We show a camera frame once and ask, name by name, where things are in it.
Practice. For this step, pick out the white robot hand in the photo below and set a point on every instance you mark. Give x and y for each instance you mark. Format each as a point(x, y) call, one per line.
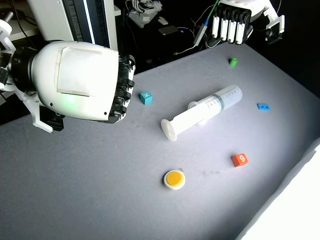
point(232, 27)
point(75, 75)

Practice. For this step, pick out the large clear plastic syringe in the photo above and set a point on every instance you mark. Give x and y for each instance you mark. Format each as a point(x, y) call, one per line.
point(200, 112)

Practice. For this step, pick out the white spare robot hand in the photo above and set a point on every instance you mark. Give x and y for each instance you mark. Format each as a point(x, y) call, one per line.
point(145, 12)

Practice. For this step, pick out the small green cylinder block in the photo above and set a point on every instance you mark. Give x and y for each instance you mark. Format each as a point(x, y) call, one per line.
point(233, 62)

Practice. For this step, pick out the white computer tower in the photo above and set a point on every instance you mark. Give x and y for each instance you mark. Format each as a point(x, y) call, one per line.
point(50, 20)

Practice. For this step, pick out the teal letter K cube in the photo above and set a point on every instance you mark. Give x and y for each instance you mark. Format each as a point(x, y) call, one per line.
point(146, 98)

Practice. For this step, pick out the blue block with two holes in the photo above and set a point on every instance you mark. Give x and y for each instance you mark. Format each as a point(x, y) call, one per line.
point(263, 107)

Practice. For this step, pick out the grey table cloth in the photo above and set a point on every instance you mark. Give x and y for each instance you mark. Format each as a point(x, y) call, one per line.
point(100, 187)

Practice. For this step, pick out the orange number cube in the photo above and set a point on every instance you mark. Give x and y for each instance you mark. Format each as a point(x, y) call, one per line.
point(239, 160)

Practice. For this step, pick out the yellow and white round button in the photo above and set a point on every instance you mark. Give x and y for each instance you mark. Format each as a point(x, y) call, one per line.
point(174, 179)

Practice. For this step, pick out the white backdrop board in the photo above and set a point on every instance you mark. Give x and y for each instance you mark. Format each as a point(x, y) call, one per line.
point(295, 205)

